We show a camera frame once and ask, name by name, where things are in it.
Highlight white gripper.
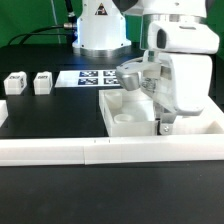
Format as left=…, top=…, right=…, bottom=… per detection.
left=116, top=21, right=219, bottom=135

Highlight white square tabletop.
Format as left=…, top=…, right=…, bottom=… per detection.
left=99, top=89, right=224, bottom=137

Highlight white U-shaped obstacle fence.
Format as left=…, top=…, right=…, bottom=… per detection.
left=0, top=100, right=224, bottom=166

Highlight white sheet with markers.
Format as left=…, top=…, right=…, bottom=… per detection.
left=55, top=70, right=120, bottom=88

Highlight black cables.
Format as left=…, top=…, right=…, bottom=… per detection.
left=7, top=0, right=78, bottom=46

